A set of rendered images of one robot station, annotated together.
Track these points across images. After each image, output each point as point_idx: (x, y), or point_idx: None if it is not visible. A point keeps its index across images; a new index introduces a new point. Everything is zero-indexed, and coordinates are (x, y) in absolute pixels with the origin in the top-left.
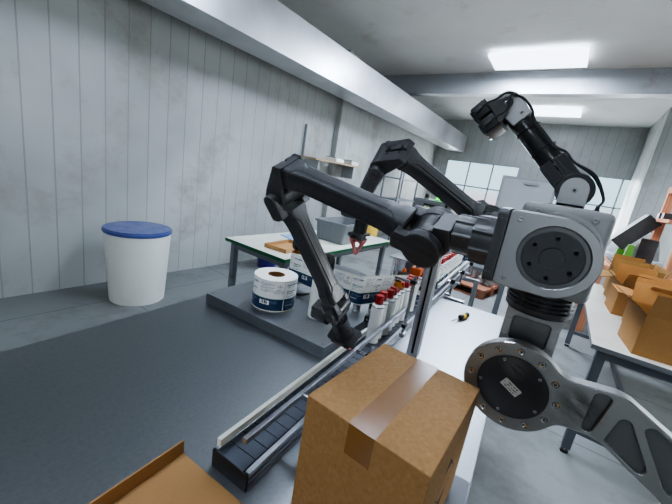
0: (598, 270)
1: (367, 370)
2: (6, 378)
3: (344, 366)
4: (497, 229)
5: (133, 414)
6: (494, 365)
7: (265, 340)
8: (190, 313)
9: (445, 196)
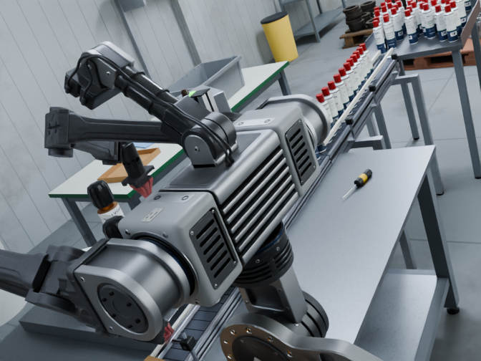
0: (149, 315)
1: None
2: None
3: (174, 359)
4: (76, 290)
5: None
6: (240, 348)
7: (94, 356)
8: (8, 357)
9: (149, 141)
